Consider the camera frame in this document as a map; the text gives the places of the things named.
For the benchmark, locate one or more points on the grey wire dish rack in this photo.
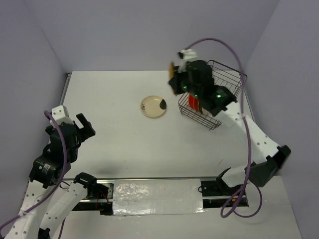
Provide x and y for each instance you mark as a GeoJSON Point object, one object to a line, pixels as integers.
{"type": "Point", "coordinates": [223, 75]}

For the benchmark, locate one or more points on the silver foil tape cover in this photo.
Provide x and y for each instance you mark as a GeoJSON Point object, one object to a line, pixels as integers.
{"type": "Point", "coordinates": [157, 197]}

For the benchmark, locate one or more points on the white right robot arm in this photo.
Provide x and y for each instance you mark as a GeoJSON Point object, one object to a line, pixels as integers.
{"type": "Point", "coordinates": [265, 156]}

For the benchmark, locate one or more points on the orange plate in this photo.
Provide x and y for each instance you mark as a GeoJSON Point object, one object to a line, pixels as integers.
{"type": "Point", "coordinates": [196, 103]}
{"type": "Point", "coordinates": [191, 101]}

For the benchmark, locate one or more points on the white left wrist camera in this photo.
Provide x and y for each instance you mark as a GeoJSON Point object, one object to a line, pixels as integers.
{"type": "Point", "coordinates": [61, 114]}

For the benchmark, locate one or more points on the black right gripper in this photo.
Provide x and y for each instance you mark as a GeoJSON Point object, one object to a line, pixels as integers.
{"type": "Point", "coordinates": [174, 83]}

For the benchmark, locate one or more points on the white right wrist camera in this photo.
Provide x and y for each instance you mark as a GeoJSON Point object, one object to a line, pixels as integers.
{"type": "Point", "coordinates": [187, 55]}

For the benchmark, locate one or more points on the cream plate black leaf print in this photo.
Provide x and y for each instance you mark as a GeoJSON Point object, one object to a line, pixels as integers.
{"type": "Point", "coordinates": [153, 106]}

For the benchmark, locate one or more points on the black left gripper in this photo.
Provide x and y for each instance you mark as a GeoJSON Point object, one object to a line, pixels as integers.
{"type": "Point", "coordinates": [87, 131]}

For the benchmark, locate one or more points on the cream plate floral print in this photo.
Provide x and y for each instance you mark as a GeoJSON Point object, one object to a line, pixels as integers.
{"type": "Point", "coordinates": [205, 112]}

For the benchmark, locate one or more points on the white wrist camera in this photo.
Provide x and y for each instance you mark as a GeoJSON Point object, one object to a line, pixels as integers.
{"type": "Point", "coordinates": [61, 114]}
{"type": "Point", "coordinates": [187, 55]}

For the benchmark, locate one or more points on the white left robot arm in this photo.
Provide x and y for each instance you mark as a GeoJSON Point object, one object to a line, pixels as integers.
{"type": "Point", "coordinates": [35, 219]}

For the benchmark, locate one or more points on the aluminium table edge rail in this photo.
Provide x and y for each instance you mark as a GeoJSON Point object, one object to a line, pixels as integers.
{"type": "Point", "coordinates": [66, 84]}

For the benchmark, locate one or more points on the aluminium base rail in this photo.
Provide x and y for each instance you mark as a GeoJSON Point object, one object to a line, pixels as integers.
{"type": "Point", "coordinates": [212, 192]}

